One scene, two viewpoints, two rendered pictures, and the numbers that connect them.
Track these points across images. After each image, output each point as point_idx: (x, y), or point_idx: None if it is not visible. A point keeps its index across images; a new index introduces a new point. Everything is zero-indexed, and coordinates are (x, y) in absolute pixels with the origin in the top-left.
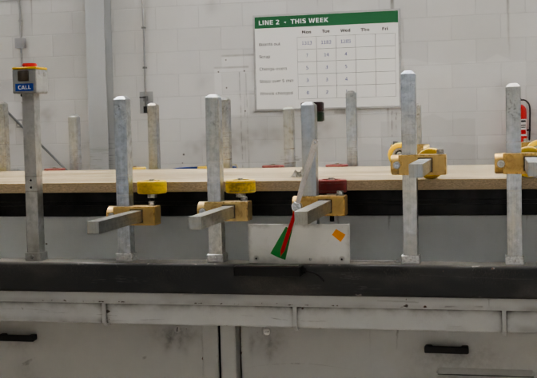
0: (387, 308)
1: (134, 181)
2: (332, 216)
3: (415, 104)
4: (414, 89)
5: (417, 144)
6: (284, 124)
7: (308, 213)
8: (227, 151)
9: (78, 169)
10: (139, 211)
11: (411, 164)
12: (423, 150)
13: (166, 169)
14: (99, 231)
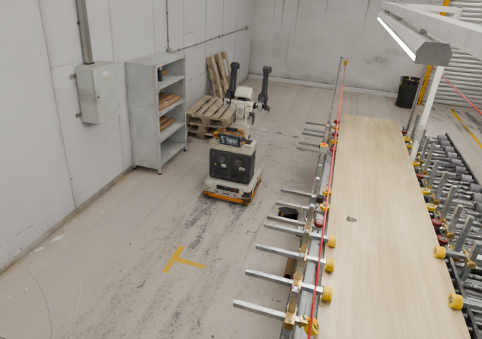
0: None
1: (339, 188)
2: (317, 231)
3: (308, 215)
4: (308, 211)
5: (468, 258)
6: (455, 210)
7: (268, 216)
8: (445, 206)
9: (430, 179)
10: (310, 195)
11: (265, 222)
12: (329, 234)
13: None
14: (280, 191)
